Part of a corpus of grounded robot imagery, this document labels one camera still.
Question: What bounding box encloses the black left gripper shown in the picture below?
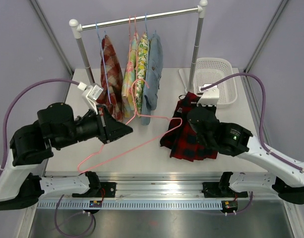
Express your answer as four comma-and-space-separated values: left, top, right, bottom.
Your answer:
56, 103, 134, 148

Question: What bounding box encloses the red black plaid skirt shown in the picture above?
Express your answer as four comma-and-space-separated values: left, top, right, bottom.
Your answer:
160, 92, 218, 162

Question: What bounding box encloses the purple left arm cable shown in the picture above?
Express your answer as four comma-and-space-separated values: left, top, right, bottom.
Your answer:
0, 78, 96, 236

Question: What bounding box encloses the blue wire hanger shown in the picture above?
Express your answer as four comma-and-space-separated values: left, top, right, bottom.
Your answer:
95, 21, 112, 104
144, 12, 157, 40

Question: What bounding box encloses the light blue denim garment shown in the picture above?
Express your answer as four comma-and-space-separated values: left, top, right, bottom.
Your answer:
141, 32, 163, 116

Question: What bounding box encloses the white metal clothes rack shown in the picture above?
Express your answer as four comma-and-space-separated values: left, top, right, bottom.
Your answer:
69, 0, 208, 90

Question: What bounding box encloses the pink wire hanger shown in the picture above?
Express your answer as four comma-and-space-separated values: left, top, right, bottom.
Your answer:
77, 78, 183, 174

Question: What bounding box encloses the red beige checked garment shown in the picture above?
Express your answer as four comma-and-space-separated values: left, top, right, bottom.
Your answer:
97, 35, 124, 121

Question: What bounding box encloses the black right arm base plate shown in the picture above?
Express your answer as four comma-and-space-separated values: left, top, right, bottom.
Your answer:
201, 181, 234, 198

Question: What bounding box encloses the yellow green floral garment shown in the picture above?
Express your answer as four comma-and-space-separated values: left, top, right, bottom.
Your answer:
135, 32, 149, 114

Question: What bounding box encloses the white plastic perforated basket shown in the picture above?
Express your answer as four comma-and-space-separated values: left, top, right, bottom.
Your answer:
193, 58, 238, 109

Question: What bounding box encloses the pastel tie-dye garment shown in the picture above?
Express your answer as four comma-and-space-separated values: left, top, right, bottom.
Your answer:
122, 33, 138, 118

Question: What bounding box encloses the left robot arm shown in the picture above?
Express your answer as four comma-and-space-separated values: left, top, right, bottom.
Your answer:
0, 103, 133, 211

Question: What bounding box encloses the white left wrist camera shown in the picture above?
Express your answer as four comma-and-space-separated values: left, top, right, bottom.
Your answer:
78, 82, 103, 114

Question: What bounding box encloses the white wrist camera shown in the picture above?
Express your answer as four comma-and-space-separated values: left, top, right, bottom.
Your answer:
78, 82, 103, 114
197, 84, 220, 107

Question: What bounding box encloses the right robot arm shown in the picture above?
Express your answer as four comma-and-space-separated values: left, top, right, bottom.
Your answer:
187, 107, 304, 205

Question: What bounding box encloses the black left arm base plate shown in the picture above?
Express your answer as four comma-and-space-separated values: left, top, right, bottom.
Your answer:
72, 182, 117, 198

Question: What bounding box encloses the white slotted cable duct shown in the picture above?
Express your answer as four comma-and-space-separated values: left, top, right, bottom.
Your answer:
37, 199, 222, 210

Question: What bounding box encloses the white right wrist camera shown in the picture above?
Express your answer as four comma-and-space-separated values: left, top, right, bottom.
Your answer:
197, 84, 220, 107

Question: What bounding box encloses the aluminium mounting rail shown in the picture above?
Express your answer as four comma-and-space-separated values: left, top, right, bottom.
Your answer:
26, 171, 296, 200

